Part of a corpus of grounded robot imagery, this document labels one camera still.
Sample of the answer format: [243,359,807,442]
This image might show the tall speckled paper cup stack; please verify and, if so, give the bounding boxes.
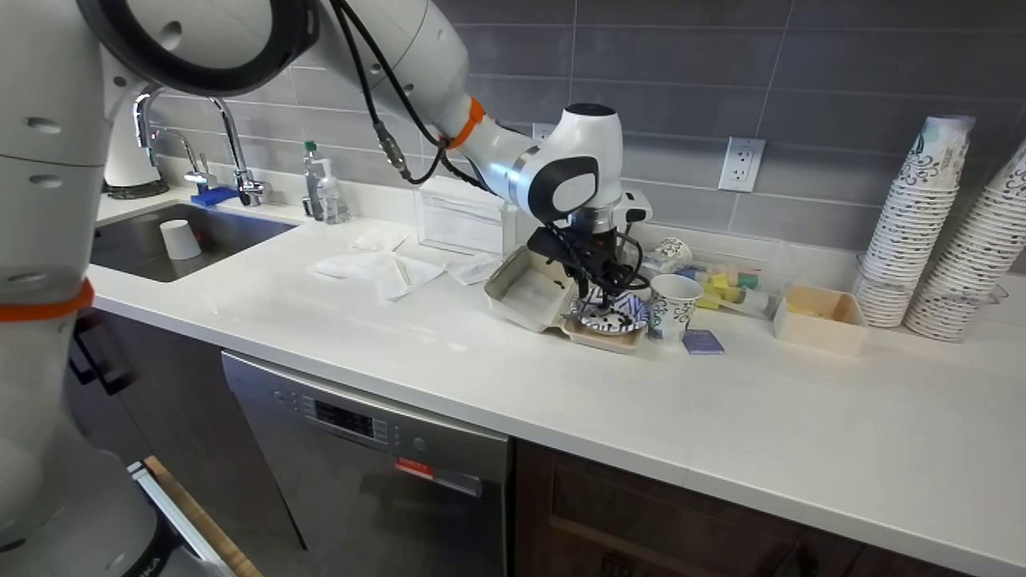
[854,112,979,331]
[904,138,1026,345]

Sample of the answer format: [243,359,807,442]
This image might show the white wall outlet plate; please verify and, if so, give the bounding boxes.
[714,135,771,194]

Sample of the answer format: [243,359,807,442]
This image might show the wooden tray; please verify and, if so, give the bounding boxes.
[771,281,872,359]

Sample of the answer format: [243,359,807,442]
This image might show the steel kitchen sink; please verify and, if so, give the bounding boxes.
[89,202,298,287]

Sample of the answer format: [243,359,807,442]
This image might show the chrome sink faucet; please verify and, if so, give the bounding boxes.
[209,96,273,207]

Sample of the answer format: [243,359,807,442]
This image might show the light wood drawer side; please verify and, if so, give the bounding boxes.
[126,453,267,577]

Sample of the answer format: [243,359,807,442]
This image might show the yellow sweetener packets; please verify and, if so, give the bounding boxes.
[704,268,747,307]

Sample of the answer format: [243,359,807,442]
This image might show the clear plastic bag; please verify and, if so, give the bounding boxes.
[308,246,450,304]

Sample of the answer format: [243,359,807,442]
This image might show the white cup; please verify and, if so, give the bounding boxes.
[156,218,204,265]

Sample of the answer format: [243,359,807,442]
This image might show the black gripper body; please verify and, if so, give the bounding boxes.
[530,213,650,281]

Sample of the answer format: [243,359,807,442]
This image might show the clear plastic organizer tray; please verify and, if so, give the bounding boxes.
[693,260,790,322]

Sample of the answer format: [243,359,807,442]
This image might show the blue sponge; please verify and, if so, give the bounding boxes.
[188,187,243,213]

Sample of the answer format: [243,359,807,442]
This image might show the clear dispenser with white napkins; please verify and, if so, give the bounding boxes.
[416,187,506,260]

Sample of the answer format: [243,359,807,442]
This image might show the dark sink cabinet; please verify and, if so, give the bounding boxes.
[62,304,311,577]

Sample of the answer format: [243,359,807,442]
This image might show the dark wood cabinet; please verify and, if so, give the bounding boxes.
[510,434,971,577]

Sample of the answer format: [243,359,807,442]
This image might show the blue patterned paper cup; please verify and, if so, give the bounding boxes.
[649,272,703,345]

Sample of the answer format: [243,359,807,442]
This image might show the clear glass jar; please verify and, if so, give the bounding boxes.
[303,138,353,227]

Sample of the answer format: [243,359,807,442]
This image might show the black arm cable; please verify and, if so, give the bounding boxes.
[327,0,491,193]

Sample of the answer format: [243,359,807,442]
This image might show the blue sweetener packet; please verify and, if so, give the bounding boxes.
[680,327,732,359]

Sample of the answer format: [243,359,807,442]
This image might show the chrome side tap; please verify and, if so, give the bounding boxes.
[128,83,216,193]

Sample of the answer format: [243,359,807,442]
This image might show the blue patterned paper plate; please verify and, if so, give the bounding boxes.
[575,287,659,338]

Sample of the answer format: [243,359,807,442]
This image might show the stainless steel dishwasher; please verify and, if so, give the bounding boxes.
[217,348,513,577]

